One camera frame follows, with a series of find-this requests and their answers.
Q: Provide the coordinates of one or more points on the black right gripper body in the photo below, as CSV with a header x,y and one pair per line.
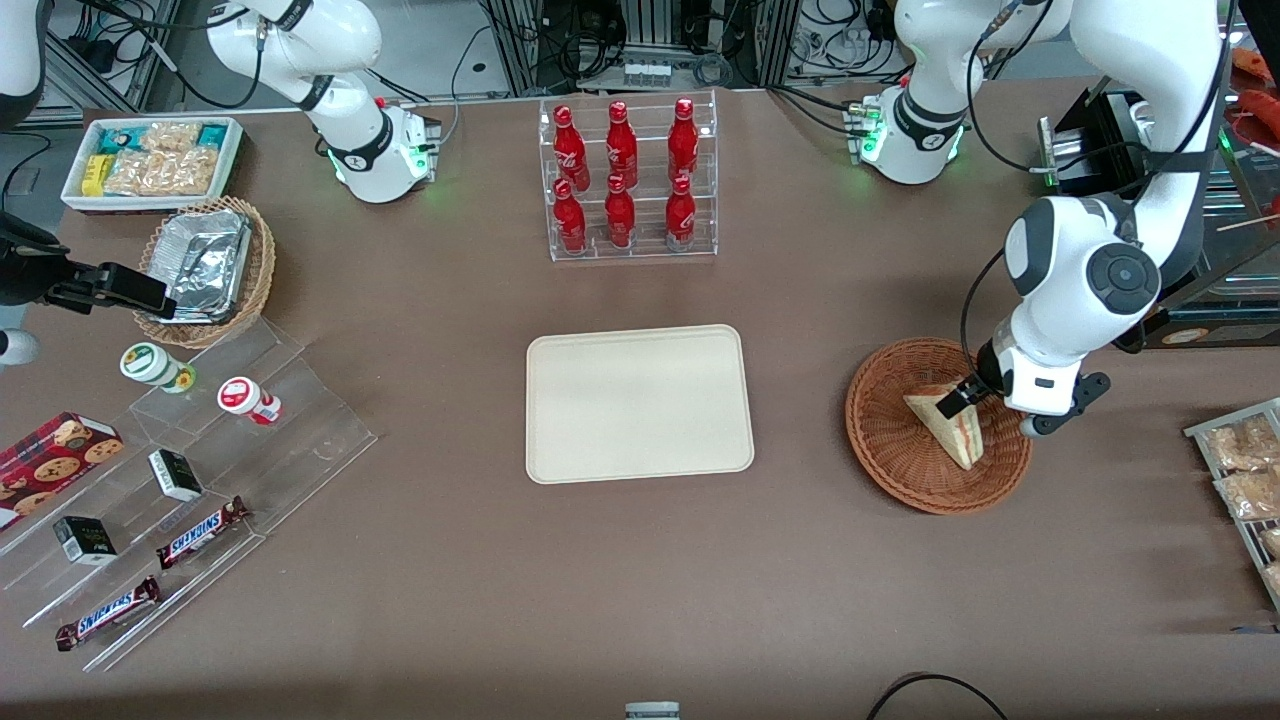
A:
x,y
28,272

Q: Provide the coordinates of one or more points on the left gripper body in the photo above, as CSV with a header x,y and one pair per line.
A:
x,y
985,371

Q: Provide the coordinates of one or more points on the triangular sandwich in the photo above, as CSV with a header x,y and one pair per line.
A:
x,y
950,435

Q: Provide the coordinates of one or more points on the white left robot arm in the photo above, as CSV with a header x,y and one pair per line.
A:
x,y
1140,60

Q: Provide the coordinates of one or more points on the aluminium foil tray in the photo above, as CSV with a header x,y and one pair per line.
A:
x,y
200,265

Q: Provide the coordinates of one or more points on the brown round wicker basket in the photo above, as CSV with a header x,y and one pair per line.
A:
x,y
890,440

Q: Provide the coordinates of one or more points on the light tan wicker basket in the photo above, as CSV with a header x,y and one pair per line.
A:
x,y
258,275

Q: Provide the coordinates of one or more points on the beige plastic tray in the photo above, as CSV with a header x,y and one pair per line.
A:
x,y
640,405

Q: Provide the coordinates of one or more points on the green lid yogurt cup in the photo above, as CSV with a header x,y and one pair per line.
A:
x,y
150,363

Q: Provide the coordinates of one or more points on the white rectangular snack bin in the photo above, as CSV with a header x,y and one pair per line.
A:
x,y
75,198

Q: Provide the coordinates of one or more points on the yellow snack packet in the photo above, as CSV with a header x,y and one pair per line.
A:
x,y
94,175

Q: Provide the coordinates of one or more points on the large clear nut bag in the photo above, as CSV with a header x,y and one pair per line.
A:
x,y
165,172

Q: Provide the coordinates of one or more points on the red lid yogurt cup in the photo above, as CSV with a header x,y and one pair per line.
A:
x,y
240,396

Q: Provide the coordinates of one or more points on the teal snack packet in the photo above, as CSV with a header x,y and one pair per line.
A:
x,y
120,140

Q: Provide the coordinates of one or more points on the small clear nut bag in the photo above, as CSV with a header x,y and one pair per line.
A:
x,y
172,136

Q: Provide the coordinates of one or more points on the clear bag of crackers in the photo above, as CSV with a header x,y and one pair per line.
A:
x,y
1270,542
1250,495
1245,445

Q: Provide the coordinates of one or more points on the small black carton box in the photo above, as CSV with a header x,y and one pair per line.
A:
x,y
175,475
85,540

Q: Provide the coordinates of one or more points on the red tartan cookie box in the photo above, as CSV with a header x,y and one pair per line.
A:
x,y
50,465

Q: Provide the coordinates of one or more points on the clear acrylic stepped display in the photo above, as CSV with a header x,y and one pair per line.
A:
x,y
290,440

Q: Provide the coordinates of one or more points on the black box device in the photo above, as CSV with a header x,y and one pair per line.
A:
x,y
1110,145

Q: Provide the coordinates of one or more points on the Snickers chocolate bar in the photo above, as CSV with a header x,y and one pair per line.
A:
x,y
200,534
108,614

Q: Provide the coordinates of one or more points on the red cola bottle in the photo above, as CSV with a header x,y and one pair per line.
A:
x,y
571,155
680,220
570,225
620,220
621,150
683,145

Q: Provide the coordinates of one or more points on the clear acrylic bottle rack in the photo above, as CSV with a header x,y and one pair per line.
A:
x,y
645,250

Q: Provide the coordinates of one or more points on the small grey metal object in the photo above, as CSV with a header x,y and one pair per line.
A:
x,y
652,712

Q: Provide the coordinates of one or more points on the white power strip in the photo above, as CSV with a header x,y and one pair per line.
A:
x,y
646,74

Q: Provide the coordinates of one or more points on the aluminium frame rack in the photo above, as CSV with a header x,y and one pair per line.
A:
x,y
650,30

